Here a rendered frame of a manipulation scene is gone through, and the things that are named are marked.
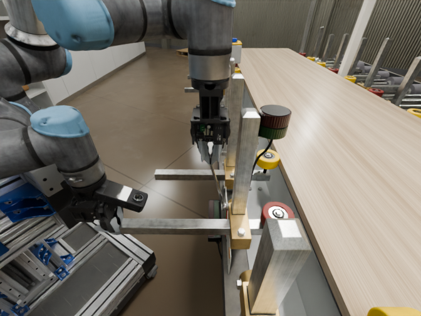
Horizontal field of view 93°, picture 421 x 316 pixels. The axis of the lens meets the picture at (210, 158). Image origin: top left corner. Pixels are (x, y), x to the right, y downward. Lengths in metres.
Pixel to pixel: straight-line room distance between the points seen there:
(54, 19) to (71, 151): 0.21
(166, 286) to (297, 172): 1.05
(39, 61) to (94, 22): 0.49
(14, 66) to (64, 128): 0.36
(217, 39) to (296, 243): 0.29
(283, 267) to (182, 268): 1.24
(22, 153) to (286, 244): 0.41
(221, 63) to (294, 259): 0.29
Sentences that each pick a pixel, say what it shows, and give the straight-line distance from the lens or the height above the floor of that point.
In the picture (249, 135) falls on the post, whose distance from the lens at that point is 0.41.
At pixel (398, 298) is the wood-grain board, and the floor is 0.90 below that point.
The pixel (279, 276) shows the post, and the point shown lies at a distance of 0.26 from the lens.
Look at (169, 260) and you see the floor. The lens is 1.50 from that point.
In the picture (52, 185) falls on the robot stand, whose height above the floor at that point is 0.93.
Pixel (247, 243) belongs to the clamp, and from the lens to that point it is 0.55.
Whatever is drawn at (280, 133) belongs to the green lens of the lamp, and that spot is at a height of 1.13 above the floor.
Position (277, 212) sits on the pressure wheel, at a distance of 0.55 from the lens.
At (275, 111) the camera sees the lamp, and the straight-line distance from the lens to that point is 0.41.
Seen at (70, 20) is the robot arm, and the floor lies 1.31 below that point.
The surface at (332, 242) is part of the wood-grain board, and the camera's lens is 0.56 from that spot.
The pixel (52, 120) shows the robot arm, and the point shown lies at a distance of 0.42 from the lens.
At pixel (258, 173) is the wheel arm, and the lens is 0.78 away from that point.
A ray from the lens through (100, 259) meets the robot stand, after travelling 1.38.
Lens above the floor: 1.32
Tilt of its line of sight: 37 degrees down
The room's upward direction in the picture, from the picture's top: straight up
